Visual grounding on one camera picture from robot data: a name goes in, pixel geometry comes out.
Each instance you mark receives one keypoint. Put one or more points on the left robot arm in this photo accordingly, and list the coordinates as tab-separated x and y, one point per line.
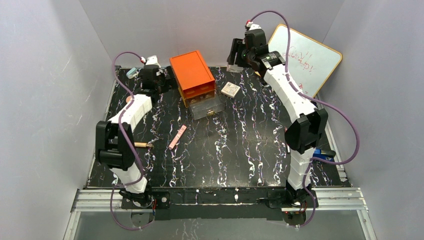
114	140

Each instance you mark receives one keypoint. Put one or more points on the orange drawer organizer box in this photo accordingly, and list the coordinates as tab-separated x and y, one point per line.
194	79

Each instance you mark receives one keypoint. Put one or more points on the yellow framed whiteboard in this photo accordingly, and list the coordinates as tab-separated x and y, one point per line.
310	62

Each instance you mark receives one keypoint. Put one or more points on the clear plastic drawer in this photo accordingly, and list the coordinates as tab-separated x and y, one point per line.
207	107

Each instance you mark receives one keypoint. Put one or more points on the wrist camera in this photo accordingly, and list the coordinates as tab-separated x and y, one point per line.
152	60
249	26

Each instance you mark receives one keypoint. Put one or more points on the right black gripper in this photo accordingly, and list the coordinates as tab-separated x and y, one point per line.
234	52

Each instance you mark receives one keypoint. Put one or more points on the white printed box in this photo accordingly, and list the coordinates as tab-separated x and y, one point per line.
230	89

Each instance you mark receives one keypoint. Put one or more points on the wooden makeup brush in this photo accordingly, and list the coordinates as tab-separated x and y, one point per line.
143	145

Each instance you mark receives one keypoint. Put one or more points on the blue black stapler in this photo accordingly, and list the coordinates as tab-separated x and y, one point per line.
327	155

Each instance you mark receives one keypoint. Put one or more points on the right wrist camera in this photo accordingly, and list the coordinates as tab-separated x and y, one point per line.
249	26

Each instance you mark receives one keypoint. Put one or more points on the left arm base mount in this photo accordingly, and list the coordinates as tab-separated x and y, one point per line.
142	200

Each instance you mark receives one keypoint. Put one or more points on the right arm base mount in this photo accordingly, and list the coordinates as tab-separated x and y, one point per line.
291	202

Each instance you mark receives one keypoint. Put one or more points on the white cube box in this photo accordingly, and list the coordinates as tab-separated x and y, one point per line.
234	68

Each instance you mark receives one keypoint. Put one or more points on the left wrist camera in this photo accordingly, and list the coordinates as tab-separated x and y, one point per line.
152	60

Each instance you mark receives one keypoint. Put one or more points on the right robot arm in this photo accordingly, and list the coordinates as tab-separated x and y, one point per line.
307	122

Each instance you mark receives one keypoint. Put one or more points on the pink lipstick box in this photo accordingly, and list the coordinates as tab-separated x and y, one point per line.
177	137

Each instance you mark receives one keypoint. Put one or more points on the aluminium rail frame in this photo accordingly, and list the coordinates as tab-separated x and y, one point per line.
223	203

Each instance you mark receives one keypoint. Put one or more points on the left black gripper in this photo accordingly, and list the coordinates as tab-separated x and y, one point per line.
162	84

